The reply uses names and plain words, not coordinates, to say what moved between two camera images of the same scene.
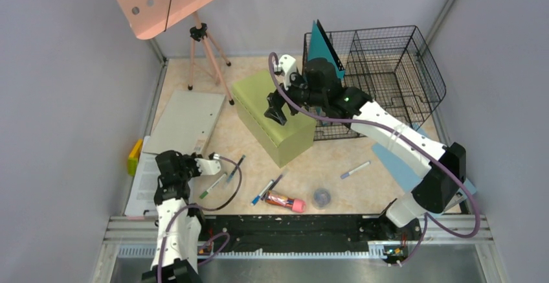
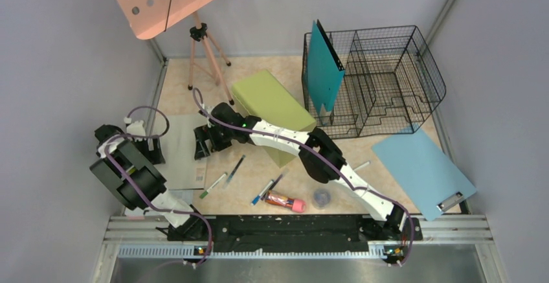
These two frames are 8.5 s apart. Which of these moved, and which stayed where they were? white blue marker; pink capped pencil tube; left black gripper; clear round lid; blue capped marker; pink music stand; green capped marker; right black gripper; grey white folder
Moved: right black gripper; grey white folder; left black gripper
Stayed: green capped marker; clear round lid; blue capped marker; pink capped pencil tube; pink music stand; white blue marker
